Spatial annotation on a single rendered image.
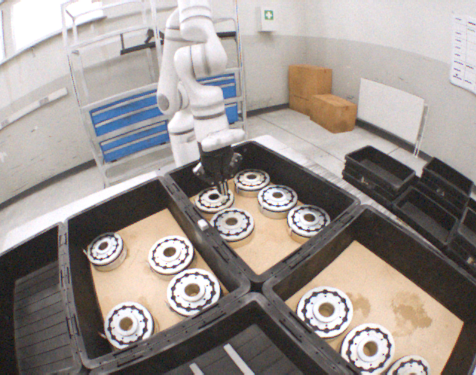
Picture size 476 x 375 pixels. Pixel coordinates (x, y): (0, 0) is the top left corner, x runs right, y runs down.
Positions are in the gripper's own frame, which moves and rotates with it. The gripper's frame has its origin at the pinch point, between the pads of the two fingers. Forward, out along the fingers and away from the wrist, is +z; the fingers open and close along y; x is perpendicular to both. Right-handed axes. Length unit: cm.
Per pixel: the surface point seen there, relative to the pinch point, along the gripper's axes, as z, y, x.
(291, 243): 7.3, -6.8, 19.5
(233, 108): 35, -90, -182
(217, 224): 3.2, 5.5, 8.0
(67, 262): -4.4, 39.7, 10.0
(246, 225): 3.6, 0.2, 11.9
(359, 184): 43, -87, -14
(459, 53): -53, -289, -3
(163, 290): 6.3, 22.6, 16.7
